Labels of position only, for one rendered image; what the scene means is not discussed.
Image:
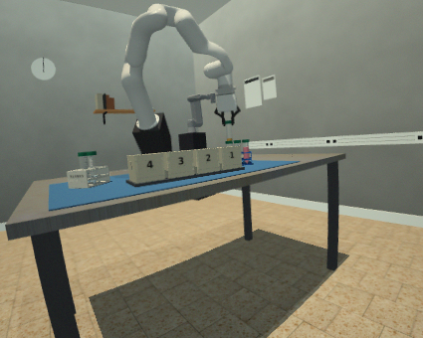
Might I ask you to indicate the blue bench mat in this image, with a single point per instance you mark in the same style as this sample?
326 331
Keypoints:
62 198

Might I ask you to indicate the beige block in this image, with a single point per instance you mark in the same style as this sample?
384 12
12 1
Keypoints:
230 157
178 163
206 160
146 167

